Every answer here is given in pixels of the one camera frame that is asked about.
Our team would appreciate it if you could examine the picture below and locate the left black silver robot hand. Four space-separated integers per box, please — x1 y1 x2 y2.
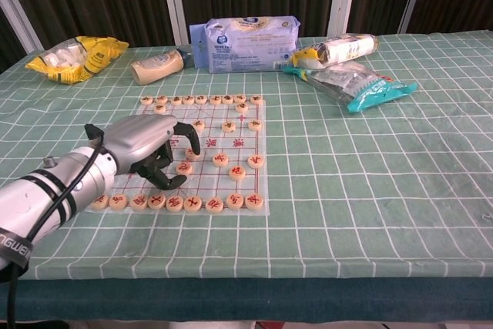
100 114 202 191

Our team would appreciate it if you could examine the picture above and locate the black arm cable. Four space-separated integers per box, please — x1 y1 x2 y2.
5 123 107 329

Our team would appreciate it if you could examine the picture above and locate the blue tissue pack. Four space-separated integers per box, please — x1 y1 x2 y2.
188 15 300 75

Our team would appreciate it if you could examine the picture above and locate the green checked tablecloth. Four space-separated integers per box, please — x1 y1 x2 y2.
0 30 493 323

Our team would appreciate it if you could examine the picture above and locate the Chinese chess board with pieces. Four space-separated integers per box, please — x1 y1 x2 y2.
85 96 270 217

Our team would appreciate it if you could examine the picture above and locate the black velcro strap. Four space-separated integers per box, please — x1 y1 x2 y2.
0 224 35 268

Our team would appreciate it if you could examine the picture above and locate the yellow marshmallow bag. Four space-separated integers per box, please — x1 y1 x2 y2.
25 35 130 86

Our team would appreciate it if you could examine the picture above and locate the teal snack bag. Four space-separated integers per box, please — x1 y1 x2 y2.
283 61 419 113

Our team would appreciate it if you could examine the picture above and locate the white roll package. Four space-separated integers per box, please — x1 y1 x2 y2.
289 34 381 70

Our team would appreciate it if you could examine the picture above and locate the cream squeeze bottle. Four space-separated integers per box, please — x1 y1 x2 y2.
130 48 193 86

